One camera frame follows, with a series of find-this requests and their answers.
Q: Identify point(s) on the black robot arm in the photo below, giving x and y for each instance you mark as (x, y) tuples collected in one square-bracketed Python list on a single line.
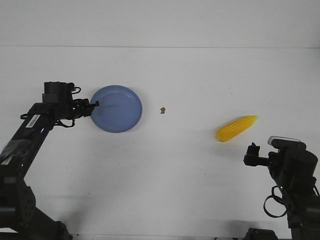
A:
[(292, 168), (18, 210)]

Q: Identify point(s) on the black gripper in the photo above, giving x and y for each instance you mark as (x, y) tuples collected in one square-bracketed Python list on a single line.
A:
[(80, 108), (252, 157)]

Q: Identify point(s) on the yellow corn cob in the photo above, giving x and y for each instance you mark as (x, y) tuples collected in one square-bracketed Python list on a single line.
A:
[(234, 128)]

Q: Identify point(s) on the blue round plate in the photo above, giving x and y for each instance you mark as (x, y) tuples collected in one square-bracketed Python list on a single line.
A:
[(119, 110)]

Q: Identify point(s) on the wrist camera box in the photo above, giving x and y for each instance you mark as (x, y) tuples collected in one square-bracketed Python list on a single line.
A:
[(57, 93), (280, 142)]

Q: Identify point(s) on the small brown table chip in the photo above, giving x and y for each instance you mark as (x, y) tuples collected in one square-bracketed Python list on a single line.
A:
[(163, 110)]

